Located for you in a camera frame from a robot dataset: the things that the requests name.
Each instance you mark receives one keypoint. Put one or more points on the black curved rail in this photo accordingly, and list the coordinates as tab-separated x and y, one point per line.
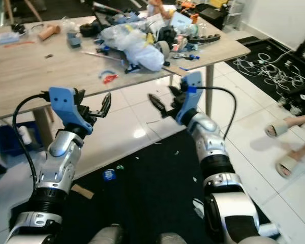
204	38

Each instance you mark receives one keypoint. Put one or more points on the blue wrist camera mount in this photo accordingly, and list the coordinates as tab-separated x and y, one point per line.
190	99
66	107

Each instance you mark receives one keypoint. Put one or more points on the blue plastic bin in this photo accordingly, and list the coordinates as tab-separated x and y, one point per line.
7	145

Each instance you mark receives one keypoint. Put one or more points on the white tape roll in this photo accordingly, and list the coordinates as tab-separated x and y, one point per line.
163	49

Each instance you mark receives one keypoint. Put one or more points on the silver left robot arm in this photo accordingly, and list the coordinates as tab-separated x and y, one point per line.
58	168

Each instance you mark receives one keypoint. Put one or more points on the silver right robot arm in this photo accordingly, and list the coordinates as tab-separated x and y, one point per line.
216	152

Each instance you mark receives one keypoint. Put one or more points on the beige slipper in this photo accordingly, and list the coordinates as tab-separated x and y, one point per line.
287	166
277	130

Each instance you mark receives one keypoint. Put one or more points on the white bottle in bin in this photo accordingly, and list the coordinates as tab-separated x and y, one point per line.
24	135

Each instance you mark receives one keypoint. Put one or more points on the grey robot leg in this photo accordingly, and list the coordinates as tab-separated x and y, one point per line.
171	239
108	235

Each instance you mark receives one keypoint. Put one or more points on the light wooden table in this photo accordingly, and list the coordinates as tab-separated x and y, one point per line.
40	76

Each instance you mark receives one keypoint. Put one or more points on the yellow box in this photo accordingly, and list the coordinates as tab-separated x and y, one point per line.
218	3

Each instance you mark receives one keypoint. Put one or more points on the light blue card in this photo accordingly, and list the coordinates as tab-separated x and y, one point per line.
180	19

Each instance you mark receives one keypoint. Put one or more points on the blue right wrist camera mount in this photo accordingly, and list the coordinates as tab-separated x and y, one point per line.
190	99

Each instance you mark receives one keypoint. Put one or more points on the brown wooden strip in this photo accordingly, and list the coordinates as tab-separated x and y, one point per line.
177	70

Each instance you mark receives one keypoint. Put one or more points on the white crumpled paper trash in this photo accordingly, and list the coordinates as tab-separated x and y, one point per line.
198	208

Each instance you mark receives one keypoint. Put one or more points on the grey robot right leg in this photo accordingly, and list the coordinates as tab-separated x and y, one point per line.
171	239

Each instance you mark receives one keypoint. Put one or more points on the light blue small box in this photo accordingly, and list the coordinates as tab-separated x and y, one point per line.
8	38

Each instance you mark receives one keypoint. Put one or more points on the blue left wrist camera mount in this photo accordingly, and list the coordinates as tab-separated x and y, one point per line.
66	107

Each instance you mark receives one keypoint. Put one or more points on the brown cardboard scrap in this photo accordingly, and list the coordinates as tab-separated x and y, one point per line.
82	191

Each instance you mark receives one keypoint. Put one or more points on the black round device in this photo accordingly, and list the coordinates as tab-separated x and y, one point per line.
89	29

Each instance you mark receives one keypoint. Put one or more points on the blue wrapper trash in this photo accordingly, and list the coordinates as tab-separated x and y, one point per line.
109	175

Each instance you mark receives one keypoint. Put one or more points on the black safety glasses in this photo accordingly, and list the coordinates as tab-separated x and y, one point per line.
33	28

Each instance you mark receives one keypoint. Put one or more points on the blue curved plastic piece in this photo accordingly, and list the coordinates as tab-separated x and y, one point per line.
104	73

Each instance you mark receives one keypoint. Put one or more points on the thin orange strip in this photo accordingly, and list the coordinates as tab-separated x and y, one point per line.
19	44

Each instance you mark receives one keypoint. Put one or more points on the grey robot left leg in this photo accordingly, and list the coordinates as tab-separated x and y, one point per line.
108	235

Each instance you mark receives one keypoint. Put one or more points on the small green scrap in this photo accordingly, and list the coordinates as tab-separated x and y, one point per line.
119	166

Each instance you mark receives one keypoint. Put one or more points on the wooden chair legs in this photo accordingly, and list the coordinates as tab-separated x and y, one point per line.
9	10

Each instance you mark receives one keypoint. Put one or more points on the grey blue block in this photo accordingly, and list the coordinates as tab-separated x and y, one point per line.
73	39

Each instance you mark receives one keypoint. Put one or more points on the white plastic bag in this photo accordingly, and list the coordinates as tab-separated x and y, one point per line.
137	51

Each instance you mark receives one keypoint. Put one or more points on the black treadmill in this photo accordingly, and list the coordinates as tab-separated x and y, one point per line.
239	48

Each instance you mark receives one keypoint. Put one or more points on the thin metal rod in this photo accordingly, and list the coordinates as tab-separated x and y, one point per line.
102	56

